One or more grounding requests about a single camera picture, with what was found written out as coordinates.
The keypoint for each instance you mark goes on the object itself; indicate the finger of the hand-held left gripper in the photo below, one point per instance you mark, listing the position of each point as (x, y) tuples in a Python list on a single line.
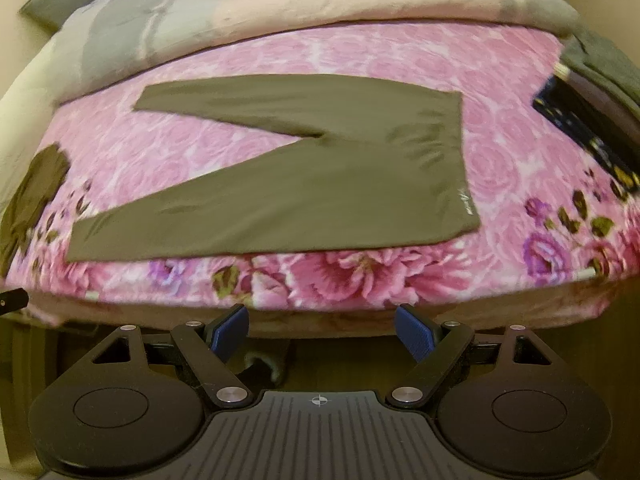
[(11, 300)]

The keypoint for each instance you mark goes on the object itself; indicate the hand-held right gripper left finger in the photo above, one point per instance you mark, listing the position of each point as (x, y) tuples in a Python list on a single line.
[(234, 329)]

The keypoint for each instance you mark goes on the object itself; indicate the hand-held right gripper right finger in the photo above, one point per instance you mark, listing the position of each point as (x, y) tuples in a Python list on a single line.
[(411, 332)]

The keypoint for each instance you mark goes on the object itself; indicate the olive green pants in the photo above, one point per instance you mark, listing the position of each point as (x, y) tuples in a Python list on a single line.
[(320, 180)]

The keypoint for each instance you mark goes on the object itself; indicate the grey slipper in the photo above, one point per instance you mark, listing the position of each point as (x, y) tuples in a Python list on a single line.
[(262, 364)]

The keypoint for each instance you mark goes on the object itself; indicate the brown bed base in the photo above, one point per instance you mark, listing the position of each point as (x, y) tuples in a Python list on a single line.
[(310, 324)]

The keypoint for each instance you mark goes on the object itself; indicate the crumpled olive green garment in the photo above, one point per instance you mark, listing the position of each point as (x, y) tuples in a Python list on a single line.
[(32, 195)]

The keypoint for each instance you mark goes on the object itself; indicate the folded dark blue printed garment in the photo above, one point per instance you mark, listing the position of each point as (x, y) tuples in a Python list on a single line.
[(582, 120)]

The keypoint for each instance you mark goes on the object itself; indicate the pink floral blanket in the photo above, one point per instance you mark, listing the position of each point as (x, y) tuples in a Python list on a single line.
[(350, 60)]

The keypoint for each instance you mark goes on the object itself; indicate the grey pillow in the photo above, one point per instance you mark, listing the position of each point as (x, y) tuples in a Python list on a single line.
[(52, 2)]

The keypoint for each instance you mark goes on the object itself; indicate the folded pale lilac garment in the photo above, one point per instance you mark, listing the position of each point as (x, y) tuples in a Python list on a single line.
[(607, 95)]

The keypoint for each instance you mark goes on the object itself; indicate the grey and pink duvet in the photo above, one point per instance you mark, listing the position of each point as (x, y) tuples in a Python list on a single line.
[(280, 5)]

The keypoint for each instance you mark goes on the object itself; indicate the folded grey garment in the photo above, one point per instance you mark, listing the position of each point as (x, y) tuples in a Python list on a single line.
[(607, 62)]

